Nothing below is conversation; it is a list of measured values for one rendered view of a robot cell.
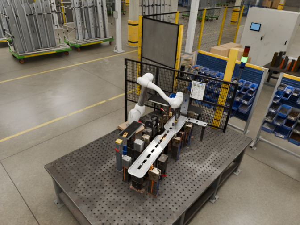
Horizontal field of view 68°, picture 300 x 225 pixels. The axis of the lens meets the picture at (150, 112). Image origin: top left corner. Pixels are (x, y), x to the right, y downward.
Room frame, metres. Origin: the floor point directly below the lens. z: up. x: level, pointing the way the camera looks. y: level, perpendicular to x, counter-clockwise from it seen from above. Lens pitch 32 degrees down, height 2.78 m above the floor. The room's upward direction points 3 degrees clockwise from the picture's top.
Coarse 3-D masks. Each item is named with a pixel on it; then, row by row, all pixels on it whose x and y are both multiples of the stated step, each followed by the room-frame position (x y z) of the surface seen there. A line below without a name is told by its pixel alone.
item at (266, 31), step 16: (256, 16) 8.43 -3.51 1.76; (272, 16) 8.08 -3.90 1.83; (288, 16) 7.76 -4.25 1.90; (256, 32) 8.33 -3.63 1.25; (272, 32) 7.98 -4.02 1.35; (288, 32) 7.65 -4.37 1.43; (256, 48) 8.22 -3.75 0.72; (272, 48) 7.86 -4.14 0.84; (288, 48) 7.80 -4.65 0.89; (256, 64) 8.10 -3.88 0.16
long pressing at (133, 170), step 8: (184, 120) 2.72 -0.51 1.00; (168, 128) 2.49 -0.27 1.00; (176, 128) 2.50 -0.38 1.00; (160, 136) 2.30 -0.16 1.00; (168, 136) 2.31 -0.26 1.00; (152, 144) 2.13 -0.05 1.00; (160, 144) 2.14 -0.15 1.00; (144, 152) 1.97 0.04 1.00; (160, 152) 1.99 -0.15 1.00; (136, 160) 1.83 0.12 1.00; (152, 160) 1.85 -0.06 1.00; (136, 168) 1.71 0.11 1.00; (144, 168) 1.72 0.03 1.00; (136, 176) 1.61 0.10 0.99
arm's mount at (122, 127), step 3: (123, 123) 2.91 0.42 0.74; (126, 123) 2.92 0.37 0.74; (120, 126) 2.82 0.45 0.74; (123, 126) 2.83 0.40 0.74; (123, 129) 2.76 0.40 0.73; (138, 129) 2.77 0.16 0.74; (141, 129) 2.78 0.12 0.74; (138, 132) 2.71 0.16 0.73; (141, 132) 2.76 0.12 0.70; (135, 135) 2.67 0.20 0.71
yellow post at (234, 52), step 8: (232, 48) 3.03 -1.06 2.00; (232, 56) 2.98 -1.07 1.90; (232, 64) 2.97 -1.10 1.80; (232, 72) 3.00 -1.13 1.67; (224, 80) 2.99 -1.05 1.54; (224, 96) 2.97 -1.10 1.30; (224, 104) 3.00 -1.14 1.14; (216, 112) 3.00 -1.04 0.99; (216, 120) 2.98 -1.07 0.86; (216, 128) 2.97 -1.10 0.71
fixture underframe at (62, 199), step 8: (240, 160) 2.70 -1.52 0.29; (232, 168) 2.57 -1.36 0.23; (224, 176) 2.39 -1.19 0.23; (56, 184) 1.92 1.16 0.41; (216, 184) 2.13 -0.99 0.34; (56, 192) 1.93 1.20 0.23; (208, 192) 2.08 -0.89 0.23; (56, 200) 1.96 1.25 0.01; (64, 200) 1.81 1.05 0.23; (200, 200) 1.94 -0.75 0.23; (72, 208) 1.71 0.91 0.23; (192, 208) 1.81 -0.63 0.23; (80, 216) 1.61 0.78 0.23; (184, 216) 1.69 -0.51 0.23; (88, 224) 1.52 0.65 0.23; (176, 224) 1.53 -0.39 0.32; (184, 224) 1.61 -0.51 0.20
